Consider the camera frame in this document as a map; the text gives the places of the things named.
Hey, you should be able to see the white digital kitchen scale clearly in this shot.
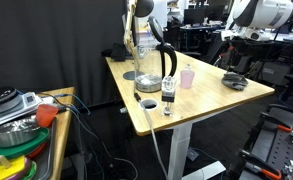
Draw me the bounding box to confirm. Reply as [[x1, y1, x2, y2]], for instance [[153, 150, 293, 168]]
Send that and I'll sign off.
[[0, 91, 44, 129]]

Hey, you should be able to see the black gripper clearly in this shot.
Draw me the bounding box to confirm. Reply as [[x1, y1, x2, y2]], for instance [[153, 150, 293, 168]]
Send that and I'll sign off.
[[247, 40, 269, 56]]

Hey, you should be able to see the black perforated board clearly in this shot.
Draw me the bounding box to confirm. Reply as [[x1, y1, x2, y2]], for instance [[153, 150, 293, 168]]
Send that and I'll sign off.
[[244, 106, 293, 180]]

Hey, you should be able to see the gray terry towel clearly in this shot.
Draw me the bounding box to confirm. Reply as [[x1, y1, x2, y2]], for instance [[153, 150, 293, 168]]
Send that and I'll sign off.
[[221, 71, 250, 92]]

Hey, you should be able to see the round desk cable grommet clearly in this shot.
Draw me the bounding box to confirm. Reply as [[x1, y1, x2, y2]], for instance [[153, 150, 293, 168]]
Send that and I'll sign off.
[[139, 98, 159, 111]]

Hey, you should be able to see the green plastic plate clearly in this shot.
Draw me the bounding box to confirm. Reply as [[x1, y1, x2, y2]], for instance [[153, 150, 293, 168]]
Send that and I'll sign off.
[[0, 127, 50, 165]]

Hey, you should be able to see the glass kettle black handle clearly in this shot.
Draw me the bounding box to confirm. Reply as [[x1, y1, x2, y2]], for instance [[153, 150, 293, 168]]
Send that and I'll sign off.
[[133, 15, 178, 94]]

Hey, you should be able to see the black computer monitor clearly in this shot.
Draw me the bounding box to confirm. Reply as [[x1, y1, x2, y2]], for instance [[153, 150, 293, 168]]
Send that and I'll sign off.
[[183, 7, 207, 27]]

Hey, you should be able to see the white cable black plug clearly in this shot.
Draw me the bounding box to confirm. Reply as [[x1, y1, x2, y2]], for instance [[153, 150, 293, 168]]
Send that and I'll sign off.
[[134, 92, 170, 180]]

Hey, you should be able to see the red plastic plate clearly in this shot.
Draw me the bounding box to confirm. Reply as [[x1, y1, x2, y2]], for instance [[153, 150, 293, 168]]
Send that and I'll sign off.
[[25, 141, 49, 159]]

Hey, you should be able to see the white desk leg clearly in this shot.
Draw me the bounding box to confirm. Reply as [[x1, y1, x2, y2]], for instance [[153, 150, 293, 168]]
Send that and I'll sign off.
[[167, 121, 227, 180]]

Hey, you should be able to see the black box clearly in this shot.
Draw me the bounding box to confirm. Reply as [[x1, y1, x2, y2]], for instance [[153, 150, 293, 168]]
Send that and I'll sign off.
[[101, 42, 134, 63]]

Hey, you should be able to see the pink plastic cup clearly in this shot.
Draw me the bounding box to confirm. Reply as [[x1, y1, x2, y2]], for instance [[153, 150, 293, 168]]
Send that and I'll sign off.
[[180, 64, 196, 90]]

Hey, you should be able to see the colourful stacking ring toy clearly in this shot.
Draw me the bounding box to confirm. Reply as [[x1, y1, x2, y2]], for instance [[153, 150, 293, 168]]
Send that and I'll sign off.
[[0, 154, 38, 180]]

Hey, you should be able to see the blue cable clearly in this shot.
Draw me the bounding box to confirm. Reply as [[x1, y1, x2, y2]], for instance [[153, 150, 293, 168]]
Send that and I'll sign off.
[[50, 93, 92, 116]]

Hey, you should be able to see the gray metal tray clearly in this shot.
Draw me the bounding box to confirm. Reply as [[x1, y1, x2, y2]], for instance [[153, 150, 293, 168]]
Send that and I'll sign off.
[[30, 118, 58, 180]]

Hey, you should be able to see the red plastic cup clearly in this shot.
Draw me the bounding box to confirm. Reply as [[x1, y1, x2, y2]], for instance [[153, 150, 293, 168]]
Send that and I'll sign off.
[[35, 103, 60, 128]]

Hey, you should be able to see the orange handled black clamp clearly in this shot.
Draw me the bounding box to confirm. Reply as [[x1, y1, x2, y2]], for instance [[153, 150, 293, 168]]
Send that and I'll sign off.
[[259, 111, 293, 134], [239, 149, 283, 180]]

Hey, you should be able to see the shiny metal bowl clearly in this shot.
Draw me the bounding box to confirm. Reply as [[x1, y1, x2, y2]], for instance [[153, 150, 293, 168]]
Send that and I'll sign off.
[[0, 116, 42, 148]]

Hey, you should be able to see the black round dish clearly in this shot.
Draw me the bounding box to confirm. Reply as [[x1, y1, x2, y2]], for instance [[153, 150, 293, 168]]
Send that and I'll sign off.
[[0, 86, 19, 108]]

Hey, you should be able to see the black office chair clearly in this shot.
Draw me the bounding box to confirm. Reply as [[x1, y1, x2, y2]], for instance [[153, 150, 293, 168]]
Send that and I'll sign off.
[[185, 30, 232, 66]]

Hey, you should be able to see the square glass jar black band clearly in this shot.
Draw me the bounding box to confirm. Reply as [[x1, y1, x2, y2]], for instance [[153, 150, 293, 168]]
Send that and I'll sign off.
[[160, 75, 178, 117]]

